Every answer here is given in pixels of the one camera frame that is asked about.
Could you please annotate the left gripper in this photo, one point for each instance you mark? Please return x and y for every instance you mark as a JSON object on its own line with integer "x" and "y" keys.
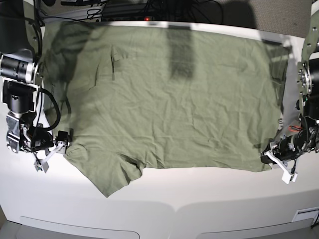
{"x": 283, "y": 154}

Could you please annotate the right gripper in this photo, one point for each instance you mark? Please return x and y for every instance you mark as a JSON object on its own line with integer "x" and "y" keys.
{"x": 44, "y": 145}

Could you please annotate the green T-shirt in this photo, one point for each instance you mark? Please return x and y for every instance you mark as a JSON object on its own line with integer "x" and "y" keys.
{"x": 148, "y": 97}

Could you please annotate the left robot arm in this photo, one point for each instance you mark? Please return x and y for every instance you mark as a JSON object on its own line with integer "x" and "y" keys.
{"x": 293, "y": 141}

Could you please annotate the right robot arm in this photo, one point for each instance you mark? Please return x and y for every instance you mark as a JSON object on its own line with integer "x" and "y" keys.
{"x": 20, "y": 52}

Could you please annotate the black power strip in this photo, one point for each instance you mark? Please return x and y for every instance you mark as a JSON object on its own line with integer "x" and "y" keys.
{"x": 127, "y": 18}

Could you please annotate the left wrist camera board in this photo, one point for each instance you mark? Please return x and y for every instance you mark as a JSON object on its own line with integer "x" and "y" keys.
{"x": 288, "y": 177}

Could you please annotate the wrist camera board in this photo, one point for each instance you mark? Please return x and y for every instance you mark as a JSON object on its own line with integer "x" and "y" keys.
{"x": 41, "y": 166}
{"x": 288, "y": 177}

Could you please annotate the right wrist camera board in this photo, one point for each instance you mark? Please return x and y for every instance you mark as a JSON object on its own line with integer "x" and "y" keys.
{"x": 41, "y": 166}

